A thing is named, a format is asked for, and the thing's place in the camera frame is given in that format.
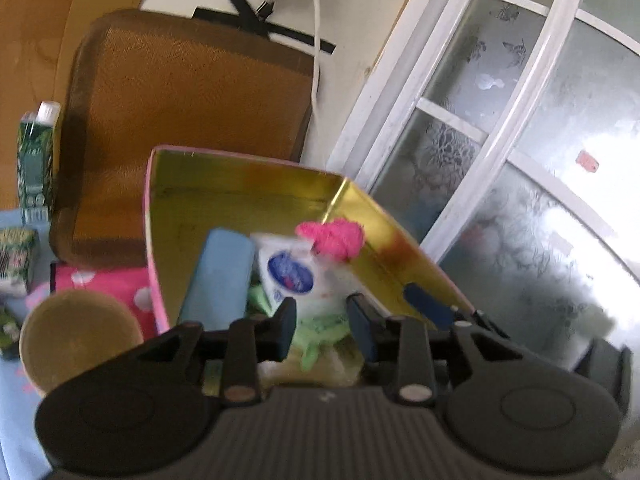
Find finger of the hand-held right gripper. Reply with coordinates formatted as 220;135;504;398
404;282;502;335

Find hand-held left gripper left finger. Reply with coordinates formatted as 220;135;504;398
134;297;299;405

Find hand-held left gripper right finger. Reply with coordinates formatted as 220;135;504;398
347;294;523;407

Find white packet with blue label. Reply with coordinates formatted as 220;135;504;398
250;232;322;317

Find blue plastic case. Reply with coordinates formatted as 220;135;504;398
177;228;257;329

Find pink knitted cloth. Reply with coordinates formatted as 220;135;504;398
295;217;365;264

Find pink tin box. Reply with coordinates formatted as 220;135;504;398
144;145;476;335

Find pink floral lid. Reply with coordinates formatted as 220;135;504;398
52;262;171;342

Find round tan disc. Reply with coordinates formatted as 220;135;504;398
19;290;146;397

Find small green packet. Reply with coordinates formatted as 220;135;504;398
0;307;22;359

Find green patterned tissue pack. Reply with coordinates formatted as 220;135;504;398
0;227;40;297

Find black tape strips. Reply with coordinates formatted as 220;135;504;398
192;0;337;55

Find green carton with white cap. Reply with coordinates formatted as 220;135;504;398
17;101;62;224

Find wooden panel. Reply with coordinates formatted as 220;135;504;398
0;0;162;211

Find white window frame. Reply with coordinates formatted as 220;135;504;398
327;0;640;403

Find white cable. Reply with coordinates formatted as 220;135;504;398
309;0;325;128

